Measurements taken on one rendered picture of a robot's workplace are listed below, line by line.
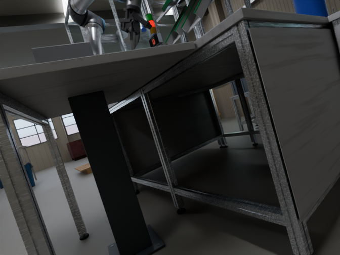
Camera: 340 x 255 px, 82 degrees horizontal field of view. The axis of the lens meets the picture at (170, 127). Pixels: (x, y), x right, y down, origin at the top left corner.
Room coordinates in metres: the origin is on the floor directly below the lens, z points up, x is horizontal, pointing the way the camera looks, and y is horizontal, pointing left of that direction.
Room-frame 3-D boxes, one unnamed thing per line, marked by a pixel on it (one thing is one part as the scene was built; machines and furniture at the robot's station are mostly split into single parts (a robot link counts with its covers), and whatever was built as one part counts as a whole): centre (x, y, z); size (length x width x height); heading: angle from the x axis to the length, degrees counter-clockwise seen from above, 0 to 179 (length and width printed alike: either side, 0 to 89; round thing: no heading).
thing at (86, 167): (4.32, 1.54, 0.06); 1.28 x 0.88 x 0.12; 121
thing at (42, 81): (1.03, 0.32, 0.84); 0.90 x 0.70 x 0.03; 23
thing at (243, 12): (1.60, -0.47, 0.84); 1.50 x 1.41 x 0.03; 34
